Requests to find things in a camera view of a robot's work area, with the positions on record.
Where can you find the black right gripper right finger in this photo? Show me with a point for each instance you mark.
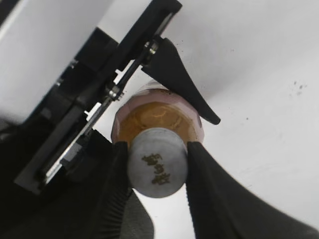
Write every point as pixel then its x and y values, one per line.
pixel 221 208

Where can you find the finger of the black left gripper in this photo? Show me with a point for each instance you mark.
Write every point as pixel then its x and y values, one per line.
pixel 166 67

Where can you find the grey bottle cap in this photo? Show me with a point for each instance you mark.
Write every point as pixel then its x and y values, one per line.
pixel 157 163

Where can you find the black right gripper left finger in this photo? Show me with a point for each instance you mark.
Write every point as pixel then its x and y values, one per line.
pixel 94 201

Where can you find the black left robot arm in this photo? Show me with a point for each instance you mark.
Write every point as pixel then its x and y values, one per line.
pixel 56 62

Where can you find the peach oolong tea bottle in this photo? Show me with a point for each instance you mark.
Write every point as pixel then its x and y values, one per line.
pixel 153 105

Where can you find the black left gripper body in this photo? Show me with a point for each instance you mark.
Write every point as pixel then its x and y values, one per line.
pixel 94 79

